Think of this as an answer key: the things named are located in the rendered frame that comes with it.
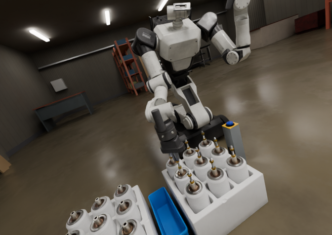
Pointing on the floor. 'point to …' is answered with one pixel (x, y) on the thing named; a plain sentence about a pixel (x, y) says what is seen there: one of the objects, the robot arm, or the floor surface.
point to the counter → (272, 32)
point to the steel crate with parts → (310, 22)
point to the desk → (81, 98)
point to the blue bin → (167, 214)
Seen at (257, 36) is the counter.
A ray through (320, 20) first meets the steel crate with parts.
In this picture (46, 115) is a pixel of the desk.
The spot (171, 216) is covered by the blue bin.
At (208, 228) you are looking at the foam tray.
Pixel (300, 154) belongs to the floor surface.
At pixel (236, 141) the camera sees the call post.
